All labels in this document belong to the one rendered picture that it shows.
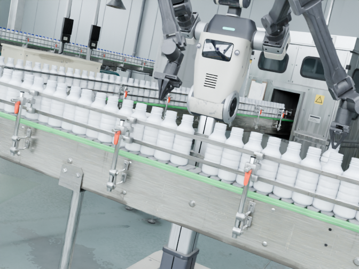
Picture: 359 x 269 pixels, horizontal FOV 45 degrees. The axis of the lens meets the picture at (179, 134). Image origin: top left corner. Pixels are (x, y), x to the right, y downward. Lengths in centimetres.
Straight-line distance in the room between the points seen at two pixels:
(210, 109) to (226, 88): 12
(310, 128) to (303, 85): 50
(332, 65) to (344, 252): 67
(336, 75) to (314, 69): 342
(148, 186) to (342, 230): 61
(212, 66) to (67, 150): 78
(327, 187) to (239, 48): 90
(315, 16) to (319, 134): 349
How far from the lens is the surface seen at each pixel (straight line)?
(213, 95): 200
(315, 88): 506
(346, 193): 129
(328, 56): 163
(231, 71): 198
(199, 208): 138
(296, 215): 130
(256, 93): 541
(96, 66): 591
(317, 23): 157
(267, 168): 132
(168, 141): 144
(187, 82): 775
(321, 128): 498
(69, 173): 164
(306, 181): 130
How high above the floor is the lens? 130
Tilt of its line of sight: 8 degrees down
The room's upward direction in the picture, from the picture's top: 12 degrees clockwise
